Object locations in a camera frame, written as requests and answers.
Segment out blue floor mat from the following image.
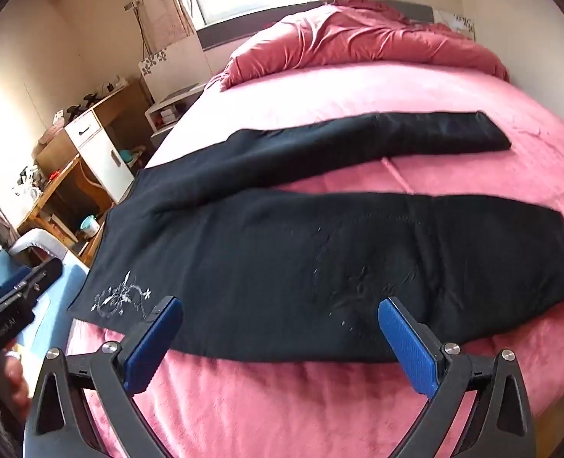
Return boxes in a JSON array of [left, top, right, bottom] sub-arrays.
[[0, 247, 93, 360]]

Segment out person's left hand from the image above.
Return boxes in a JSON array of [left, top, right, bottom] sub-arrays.
[[3, 346, 33, 412]]

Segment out white drawer cabinet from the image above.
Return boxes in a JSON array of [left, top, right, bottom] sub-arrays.
[[64, 107, 136, 204]]

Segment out wooden desk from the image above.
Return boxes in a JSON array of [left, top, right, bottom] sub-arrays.
[[17, 79, 155, 268]]

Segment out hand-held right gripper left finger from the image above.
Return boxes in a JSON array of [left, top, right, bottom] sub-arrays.
[[23, 296, 185, 458]]

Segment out white power strip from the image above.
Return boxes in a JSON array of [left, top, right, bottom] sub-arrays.
[[103, 75, 131, 94]]

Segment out grey bed headboard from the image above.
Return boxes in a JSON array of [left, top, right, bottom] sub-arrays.
[[196, 0, 436, 53]]

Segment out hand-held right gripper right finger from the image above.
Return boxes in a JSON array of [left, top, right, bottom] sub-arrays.
[[377, 297, 536, 458]]

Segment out white nightstand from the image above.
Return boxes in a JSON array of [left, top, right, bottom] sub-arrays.
[[145, 83, 207, 135]]

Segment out black embroidered pants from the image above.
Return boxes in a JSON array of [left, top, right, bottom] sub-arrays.
[[66, 111, 564, 363]]

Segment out white chair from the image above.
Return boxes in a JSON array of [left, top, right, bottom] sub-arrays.
[[8, 228, 69, 264]]

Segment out white leaf-print board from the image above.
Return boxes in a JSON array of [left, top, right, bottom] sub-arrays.
[[433, 7, 476, 40], [139, 40, 207, 97]]

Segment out red quilted duvet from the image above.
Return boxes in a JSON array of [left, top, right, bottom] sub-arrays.
[[220, 0, 510, 91]]

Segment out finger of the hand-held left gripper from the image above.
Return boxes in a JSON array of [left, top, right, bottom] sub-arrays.
[[0, 266, 32, 313]]

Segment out pink bed sheet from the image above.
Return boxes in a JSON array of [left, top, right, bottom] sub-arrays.
[[65, 60, 564, 458]]

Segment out teal and white cup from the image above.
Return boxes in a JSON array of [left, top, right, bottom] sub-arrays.
[[79, 214, 101, 239]]

